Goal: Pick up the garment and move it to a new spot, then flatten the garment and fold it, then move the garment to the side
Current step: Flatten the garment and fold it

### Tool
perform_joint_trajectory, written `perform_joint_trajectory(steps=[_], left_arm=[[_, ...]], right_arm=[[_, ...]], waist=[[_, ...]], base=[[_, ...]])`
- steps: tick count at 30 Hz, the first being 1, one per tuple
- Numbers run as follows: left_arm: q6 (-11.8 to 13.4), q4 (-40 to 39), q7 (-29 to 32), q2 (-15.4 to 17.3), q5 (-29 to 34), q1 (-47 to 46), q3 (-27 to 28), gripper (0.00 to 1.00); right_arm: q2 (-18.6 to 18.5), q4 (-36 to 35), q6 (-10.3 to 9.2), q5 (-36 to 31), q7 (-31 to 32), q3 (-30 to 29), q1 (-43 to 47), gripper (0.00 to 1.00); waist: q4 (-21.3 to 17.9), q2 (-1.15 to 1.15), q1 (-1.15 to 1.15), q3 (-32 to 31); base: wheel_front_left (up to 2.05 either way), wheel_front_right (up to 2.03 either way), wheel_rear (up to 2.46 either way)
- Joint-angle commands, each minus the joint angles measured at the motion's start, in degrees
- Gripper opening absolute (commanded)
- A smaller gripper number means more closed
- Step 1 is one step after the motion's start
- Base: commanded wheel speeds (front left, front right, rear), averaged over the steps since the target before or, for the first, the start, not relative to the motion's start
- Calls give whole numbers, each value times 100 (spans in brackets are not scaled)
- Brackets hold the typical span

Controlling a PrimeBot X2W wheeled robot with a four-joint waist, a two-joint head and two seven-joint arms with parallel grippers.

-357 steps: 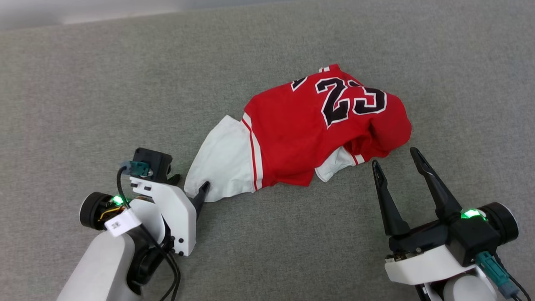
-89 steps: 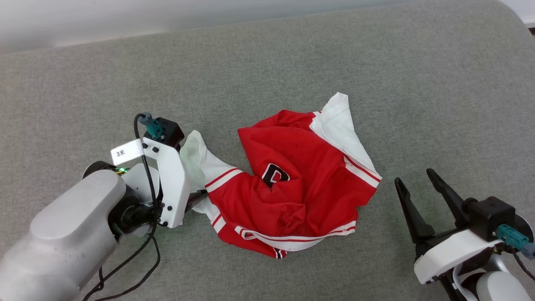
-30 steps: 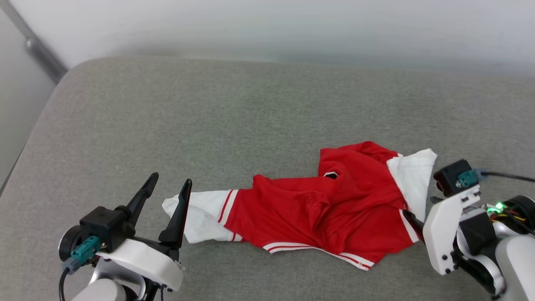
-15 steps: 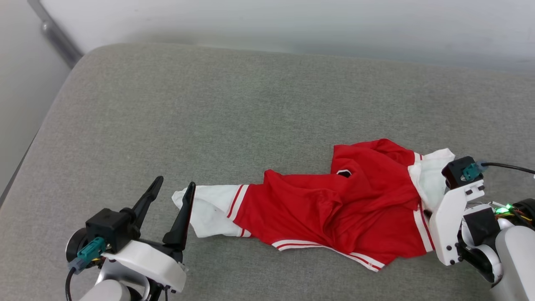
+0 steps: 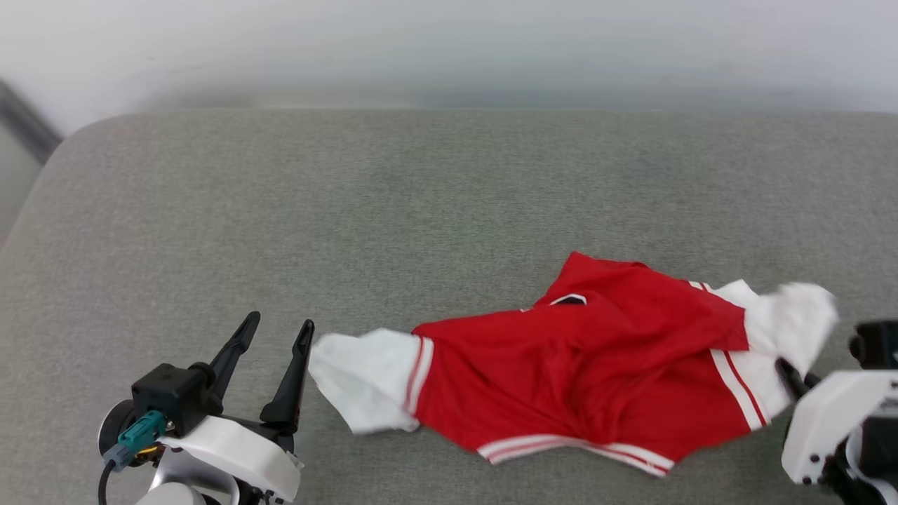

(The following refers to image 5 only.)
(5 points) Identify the teal cable connector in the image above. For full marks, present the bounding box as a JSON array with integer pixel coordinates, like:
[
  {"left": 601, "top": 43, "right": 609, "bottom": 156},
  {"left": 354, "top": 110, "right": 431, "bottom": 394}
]
[{"left": 103, "top": 410, "right": 168, "bottom": 469}]

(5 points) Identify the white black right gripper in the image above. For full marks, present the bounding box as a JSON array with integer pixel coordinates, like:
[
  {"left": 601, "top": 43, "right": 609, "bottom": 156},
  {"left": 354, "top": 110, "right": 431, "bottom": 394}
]
[{"left": 775, "top": 357, "right": 898, "bottom": 487}]

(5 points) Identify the grey fabric sofa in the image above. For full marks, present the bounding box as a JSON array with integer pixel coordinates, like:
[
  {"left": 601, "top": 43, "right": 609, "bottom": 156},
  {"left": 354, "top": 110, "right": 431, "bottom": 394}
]
[{"left": 0, "top": 109, "right": 898, "bottom": 505}]

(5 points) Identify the dark wall baseboard strip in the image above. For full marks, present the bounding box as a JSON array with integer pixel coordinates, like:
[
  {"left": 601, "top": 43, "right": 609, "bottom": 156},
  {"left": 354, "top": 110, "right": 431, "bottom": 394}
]
[{"left": 0, "top": 79, "right": 62, "bottom": 166}]

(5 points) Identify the red and white basketball jersey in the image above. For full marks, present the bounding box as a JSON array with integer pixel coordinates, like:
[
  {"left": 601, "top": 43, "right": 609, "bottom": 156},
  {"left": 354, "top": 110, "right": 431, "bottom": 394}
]
[{"left": 307, "top": 251, "right": 840, "bottom": 478}]

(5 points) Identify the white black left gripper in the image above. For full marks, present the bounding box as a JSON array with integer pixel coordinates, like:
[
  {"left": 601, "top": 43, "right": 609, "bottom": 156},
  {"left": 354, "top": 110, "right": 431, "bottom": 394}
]
[{"left": 159, "top": 311, "right": 316, "bottom": 504}]

